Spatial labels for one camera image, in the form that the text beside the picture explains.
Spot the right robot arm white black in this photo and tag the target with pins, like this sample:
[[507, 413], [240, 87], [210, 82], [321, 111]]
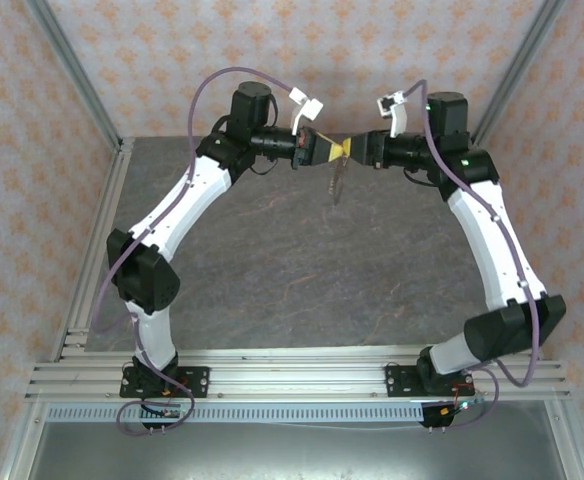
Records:
[[512, 330]]

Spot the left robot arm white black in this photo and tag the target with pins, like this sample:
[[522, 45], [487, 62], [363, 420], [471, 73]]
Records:
[[144, 275]]

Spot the small electronics board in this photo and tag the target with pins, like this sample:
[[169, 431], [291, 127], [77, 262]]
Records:
[[464, 405], [171, 412]]

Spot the grey sheet metal panel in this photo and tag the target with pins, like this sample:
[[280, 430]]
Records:
[[292, 455]]

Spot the aluminium frame post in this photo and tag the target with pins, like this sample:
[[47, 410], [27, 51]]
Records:
[[514, 70], [79, 75]]

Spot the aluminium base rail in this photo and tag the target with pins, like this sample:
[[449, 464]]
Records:
[[297, 375]]

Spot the aluminium frame rail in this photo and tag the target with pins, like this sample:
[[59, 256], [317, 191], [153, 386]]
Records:
[[19, 450], [567, 445]]

